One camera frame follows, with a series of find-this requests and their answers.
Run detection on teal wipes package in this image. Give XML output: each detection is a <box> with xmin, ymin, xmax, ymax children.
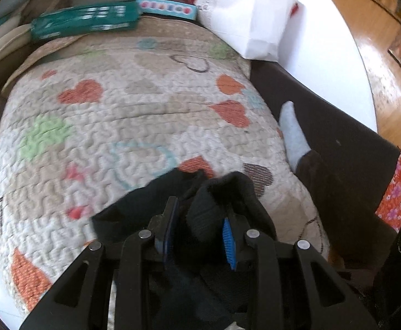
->
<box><xmin>31</xmin><ymin>1</ymin><xmax>141</xmax><ymax>40</ymax></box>

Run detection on white sock foot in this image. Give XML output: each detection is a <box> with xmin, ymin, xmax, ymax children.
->
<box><xmin>279</xmin><ymin>101</ymin><xmax>311</xmax><ymax>173</ymax></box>

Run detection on dark brown trouser leg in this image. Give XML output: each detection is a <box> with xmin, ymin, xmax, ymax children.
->
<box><xmin>294</xmin><ymin>150</ymin><xmax>396</xmax><ymax>287</ymax></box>

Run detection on light blue shapes toy box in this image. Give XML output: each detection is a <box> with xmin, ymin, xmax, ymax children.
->
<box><xmin>136</xmin><ymin>0</ymin><xmax>197</xmax><ymax>21</ymax></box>

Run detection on white pillow with red print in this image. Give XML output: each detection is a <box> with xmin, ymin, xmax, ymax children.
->
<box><xmin>189</xmin><ymin>0</ymin><xmax>298</xmax><ymax>62</ymax></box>

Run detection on heart-patterned quilted bedspread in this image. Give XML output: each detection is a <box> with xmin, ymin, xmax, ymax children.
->
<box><xmin>0</xmin><ymin>18</ymin><xmax>329</xmax><ymax>311</ymax></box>

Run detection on black pants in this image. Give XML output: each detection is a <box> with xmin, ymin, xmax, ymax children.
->
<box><xmin>92</xmin><ymin>168</ymin><xmax>276</xmax><ymax>329</ymax></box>

